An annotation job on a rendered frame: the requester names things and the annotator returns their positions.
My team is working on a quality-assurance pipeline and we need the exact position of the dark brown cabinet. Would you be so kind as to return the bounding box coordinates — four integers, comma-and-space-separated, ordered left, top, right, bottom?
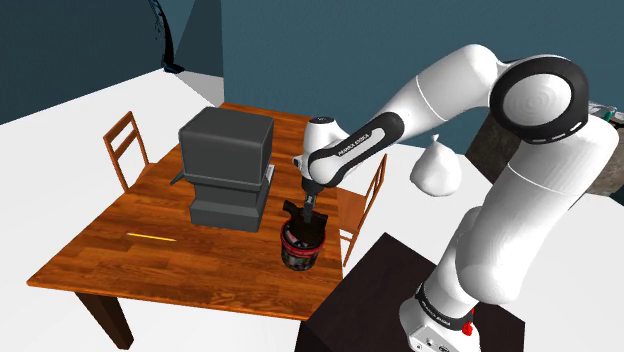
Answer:
464, 99, 624, 197

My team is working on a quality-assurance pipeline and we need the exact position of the grey coffee machine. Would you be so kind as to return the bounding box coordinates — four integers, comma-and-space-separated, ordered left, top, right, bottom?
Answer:
169, 106, 277, 234

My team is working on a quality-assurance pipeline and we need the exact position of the dark robot stand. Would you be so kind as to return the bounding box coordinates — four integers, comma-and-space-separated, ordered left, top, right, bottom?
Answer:
294, 232, 526, 352

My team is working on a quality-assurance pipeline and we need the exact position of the black curved floor lamp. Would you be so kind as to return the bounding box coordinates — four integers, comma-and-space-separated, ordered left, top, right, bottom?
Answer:
147, 0, 186, 75

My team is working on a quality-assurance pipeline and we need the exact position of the black cup with red rim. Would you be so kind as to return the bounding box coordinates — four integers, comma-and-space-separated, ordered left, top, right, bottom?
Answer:
279, 217, 327, 272

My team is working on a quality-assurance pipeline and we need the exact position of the white tied sack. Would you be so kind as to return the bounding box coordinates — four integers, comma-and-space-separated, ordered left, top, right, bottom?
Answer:
409, 133, 463, 198

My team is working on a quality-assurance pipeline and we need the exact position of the black angular object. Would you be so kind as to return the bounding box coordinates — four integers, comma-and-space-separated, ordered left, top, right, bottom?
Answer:
282, 198, 329, 231

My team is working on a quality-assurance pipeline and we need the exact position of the wooden table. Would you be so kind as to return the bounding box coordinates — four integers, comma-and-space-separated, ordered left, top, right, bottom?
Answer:
26, 102, 343, 350

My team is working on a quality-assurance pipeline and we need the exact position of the wooden chair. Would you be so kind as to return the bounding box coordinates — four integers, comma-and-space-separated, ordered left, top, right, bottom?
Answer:
102, 110, 153, 194
336, 152, 389, 269

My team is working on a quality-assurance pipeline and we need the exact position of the yellow pencil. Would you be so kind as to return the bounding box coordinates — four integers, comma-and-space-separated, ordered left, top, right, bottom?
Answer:
125, 232, 178, 243

